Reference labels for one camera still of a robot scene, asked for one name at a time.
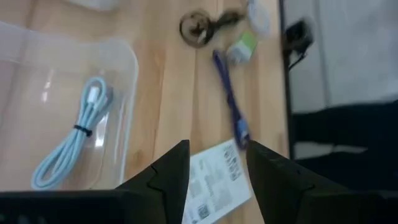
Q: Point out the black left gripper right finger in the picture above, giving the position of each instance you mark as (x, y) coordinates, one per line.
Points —
(273, 180)

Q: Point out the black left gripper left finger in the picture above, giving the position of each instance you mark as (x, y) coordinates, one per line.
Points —
(171, 174)

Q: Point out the white card reader box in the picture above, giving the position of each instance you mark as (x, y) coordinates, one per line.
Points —
(214, 183)

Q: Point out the transparent plastic bin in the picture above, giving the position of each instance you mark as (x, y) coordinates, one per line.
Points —
(31, 77)

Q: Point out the black stand base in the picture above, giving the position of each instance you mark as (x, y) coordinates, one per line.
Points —
(348, 130)

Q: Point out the green and white charger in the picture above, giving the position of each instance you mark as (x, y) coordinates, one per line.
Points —
(241, 49)

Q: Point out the white plastic bag item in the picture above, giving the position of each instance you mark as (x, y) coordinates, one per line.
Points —
(258, 15)

